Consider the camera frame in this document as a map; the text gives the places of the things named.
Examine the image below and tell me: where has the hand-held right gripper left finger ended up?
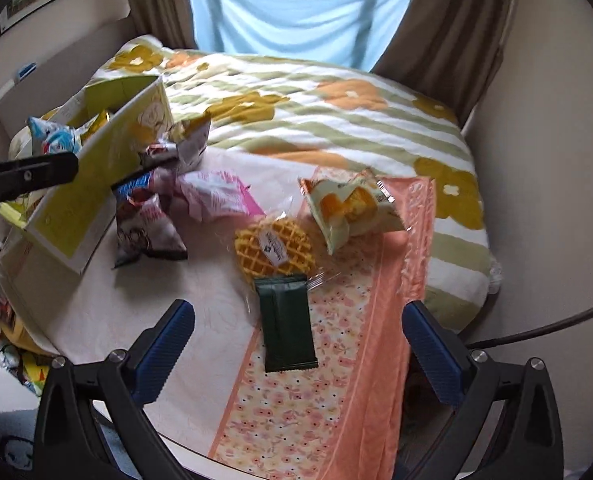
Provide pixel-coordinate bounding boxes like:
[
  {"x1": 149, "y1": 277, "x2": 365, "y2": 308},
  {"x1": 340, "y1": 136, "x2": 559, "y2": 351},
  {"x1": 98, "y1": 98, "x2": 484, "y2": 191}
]
[{"x1": 34, "y1": 299, "x2": 197, "y2": 480}]

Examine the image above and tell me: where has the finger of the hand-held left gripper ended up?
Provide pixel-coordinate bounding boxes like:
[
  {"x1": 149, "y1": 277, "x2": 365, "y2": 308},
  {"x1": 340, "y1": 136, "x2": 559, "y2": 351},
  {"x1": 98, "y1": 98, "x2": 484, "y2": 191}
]
[{"x1": 0, "y1": 152, "x2": 80, "y2": 216}]

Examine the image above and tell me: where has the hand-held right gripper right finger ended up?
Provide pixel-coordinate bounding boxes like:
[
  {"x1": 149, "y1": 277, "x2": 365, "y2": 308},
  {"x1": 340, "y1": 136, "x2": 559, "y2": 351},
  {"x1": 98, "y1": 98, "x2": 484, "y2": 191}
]
[{"x1": 399, "y1": 301, "x2": 564, "y2": 480}]

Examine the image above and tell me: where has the blue and white snack packet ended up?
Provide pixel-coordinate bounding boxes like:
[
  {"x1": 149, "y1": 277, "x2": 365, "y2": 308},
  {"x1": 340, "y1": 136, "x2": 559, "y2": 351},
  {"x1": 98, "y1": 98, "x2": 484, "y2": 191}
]
[{"x1": 26, "y1": 116, "x2": 84, "y2": 158}]

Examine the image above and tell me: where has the yellow-green cardboard box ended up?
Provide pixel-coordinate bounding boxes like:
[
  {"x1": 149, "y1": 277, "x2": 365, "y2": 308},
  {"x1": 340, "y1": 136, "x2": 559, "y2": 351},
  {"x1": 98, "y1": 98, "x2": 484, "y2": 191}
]
[{"x1": 0, "y1": 74, "x2": 176, "y2": 356}]

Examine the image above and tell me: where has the yellow snack packet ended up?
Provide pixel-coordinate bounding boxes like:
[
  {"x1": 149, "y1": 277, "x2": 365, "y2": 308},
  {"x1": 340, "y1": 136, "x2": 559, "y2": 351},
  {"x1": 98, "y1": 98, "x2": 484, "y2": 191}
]
[{"x1": 79, "y1": 110, "x2": 112, "y2": 136}]

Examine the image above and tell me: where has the dark green snack packet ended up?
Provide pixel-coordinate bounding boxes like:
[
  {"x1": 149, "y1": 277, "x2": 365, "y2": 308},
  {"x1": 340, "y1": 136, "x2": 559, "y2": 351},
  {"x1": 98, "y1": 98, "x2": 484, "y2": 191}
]
[{"x1": 254, "y1": 275, "x2": 319, "y2": 373}]

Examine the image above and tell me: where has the white folding table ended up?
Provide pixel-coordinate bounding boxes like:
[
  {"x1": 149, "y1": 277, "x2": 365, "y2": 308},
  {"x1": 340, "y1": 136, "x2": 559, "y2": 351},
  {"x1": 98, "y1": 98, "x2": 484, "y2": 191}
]
[{"x1": 6, "y1": 147, "x2": 322, "y2": 461}]

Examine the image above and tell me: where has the dark blue snack packet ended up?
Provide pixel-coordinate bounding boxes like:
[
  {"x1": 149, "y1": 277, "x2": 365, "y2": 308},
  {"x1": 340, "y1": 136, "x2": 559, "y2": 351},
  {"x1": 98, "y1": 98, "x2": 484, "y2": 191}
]
[{"x1": 111, "y1": 170, "x2": 157, "y2": 206}]

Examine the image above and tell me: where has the peach floral cloth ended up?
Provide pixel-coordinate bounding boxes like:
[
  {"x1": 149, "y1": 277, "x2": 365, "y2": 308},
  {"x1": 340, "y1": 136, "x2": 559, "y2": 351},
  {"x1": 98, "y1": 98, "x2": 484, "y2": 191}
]
[{"x1": 209, "y1": 172, "x2": 437, "y2": 480}]

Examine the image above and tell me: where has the grey headboard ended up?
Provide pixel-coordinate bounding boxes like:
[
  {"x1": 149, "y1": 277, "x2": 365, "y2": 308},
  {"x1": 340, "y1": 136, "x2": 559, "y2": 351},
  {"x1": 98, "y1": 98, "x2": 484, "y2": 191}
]
[{"x1": 0, "y1": 19, "x2": 132, "y2": 126}]

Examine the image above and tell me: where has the dark cartoon snack packet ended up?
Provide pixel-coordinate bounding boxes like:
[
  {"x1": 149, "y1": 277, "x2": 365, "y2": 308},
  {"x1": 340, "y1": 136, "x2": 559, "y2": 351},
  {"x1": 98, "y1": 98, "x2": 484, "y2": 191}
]
[{"x1": 112, "y1": 192, "x2": 188, "y2": 268}]

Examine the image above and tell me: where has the red and white snack packet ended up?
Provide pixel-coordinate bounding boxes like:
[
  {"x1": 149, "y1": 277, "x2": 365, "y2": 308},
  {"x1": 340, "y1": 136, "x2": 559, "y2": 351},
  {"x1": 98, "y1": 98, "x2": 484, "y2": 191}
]
[{"x1": 144, "y1": 141, "x2": 180, "y2": 166}]

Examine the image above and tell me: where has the pale lilac snack packet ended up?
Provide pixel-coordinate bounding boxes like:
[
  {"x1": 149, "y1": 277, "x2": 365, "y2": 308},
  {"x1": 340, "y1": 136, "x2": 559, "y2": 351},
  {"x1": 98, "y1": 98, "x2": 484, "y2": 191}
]
[{"x1": 151, "y1": 167, "x2": 184, "y2": 206}]

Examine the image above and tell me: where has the colourful snack bag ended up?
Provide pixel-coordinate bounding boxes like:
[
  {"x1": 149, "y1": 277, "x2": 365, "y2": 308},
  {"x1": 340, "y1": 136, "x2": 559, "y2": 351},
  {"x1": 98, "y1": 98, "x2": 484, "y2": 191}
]
[{"x1": 0, "y1": 342, "x2": 52, "y2": 396}]

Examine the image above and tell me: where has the waffle in clear wrapper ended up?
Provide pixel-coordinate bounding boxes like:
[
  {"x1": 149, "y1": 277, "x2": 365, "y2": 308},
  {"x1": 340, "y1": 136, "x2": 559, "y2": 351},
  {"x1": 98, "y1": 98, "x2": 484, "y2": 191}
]
[{"x1": 234, "y1": 197, "x2": 327, "y2": 291}]

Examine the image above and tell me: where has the pink snack packet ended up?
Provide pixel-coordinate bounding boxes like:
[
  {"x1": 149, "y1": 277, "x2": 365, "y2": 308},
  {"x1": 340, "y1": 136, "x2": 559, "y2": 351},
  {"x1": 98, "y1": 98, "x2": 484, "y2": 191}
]
[{"x1": 176, "y1": 170, "x2": 266, "y2": 221}]

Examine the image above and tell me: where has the small white snack packet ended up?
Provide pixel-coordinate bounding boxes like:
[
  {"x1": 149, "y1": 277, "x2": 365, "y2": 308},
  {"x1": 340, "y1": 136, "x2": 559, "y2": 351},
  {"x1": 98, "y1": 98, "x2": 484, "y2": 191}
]
[{"x1": 169, "y1": 112, "x2": 213, "y2": 173}]

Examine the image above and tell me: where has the orange cake snack packet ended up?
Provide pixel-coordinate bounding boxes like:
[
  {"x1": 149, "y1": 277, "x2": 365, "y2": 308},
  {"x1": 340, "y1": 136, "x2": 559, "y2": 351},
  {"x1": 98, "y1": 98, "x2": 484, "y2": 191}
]
[{"x1": 297, "y1": 166, "x2": 408, "y2": 256}]

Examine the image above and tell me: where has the blue cartoon rug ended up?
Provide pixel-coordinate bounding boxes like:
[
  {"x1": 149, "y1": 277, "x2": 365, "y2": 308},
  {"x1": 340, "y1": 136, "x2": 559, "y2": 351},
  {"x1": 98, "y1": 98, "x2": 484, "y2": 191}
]
[{"x1": 0, "y1": 410, "x2": 47, "y2": 480}]

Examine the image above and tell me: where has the brown curtain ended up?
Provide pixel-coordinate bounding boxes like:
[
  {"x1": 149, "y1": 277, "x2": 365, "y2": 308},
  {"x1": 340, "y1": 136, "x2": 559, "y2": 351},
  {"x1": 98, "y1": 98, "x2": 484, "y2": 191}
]
[
  {"x1": 373, "y1": 0, "x2": 519, "y2": 126},
  {"x1": 121, "y1": 0, "x2": 197, "y2": 51}
]

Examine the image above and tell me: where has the floral striped blanket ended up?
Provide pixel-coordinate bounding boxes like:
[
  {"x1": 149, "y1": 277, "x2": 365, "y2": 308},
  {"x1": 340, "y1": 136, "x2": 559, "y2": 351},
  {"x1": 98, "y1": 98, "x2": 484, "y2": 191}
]
[{"x1": 9, "y1": 35, "x2": 502, "y2": 333}]

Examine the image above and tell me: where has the light blue cloth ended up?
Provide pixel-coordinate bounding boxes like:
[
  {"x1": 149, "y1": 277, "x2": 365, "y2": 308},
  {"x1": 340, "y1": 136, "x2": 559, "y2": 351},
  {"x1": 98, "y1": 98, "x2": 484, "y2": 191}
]
[{"x1": 186, "y1": 0, "x2": 422, "y2": 73}]

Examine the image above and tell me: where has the black cable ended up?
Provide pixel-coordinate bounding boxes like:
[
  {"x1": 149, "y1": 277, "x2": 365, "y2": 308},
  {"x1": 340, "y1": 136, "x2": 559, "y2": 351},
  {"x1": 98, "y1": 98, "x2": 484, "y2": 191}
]
[{"x1": 463, "y1": 294, "x2": 593, "y2": 351}]

